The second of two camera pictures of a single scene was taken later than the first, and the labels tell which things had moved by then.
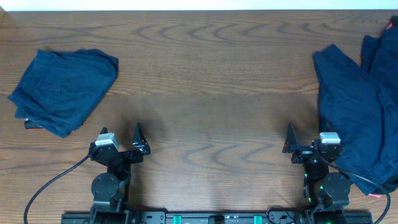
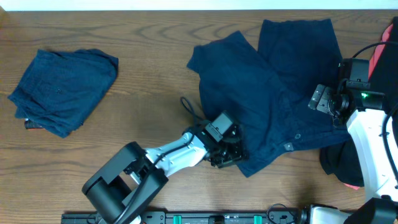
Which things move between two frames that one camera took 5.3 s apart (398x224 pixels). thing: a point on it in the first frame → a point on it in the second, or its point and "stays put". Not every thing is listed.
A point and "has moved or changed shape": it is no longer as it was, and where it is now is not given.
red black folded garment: x=30 y=125 stays put
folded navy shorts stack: x=60 y=89 stays put
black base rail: x=217 y=218 stays put
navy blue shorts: x=359 y=104 has moved or changed shape
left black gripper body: x=134 y=159 → x=227 y=155
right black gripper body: x=303 y=154 → x=326 y=95
